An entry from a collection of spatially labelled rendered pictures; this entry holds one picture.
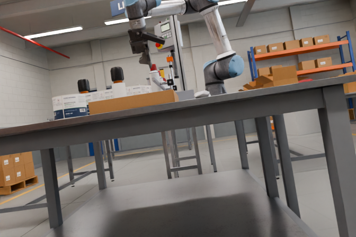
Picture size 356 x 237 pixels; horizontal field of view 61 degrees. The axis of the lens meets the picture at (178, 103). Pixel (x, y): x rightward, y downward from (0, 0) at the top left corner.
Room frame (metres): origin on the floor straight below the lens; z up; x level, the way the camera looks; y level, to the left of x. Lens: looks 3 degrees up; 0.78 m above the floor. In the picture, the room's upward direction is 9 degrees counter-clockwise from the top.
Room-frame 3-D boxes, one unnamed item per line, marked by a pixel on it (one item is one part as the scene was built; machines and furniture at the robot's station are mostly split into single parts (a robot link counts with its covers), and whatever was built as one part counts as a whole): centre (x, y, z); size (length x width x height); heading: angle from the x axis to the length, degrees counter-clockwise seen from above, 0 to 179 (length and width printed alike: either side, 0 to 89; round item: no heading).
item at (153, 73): (1.59, 0.10, 0.98); 0.05 x 0.05 x 0.20
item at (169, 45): (2.15, 0.00, 1.38); 0.17 x 0.10 x 0.19; 53
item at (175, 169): (3.45, 0.03, 0.47); 1.17 x 0.36 x 0.95; 178
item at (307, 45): (8.76, -3.70, 1.26); 2.77 x 0.60 x 2.51; 86
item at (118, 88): (1.98, 0.37, 1.03); 0.09 x 0.09 x 0.30
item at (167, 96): (1.05, 0.13, 0.85); 0.30 x 0.26 x 0.04; 178
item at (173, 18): (2.08, -0.06, 1.16); 0.04 x 0.04 x 0.67; 88
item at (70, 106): (1.91, 0.68, 0.95); 0.20 x 0.20 x 0.14
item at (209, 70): (1.83, -0.25, 1.03); 0.13 x 0.12 x 0.14; 39
